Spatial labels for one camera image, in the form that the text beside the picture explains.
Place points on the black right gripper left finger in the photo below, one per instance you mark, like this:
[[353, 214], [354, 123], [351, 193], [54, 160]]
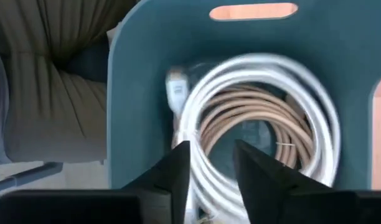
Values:
[[147, 205]]

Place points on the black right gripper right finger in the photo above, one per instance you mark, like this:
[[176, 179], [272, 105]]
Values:
[[287, 202]]

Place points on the teal plastic bin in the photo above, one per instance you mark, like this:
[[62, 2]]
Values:
[[147, 93]]

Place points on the person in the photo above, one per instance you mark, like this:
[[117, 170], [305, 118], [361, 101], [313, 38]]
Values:
[[53, 109]]

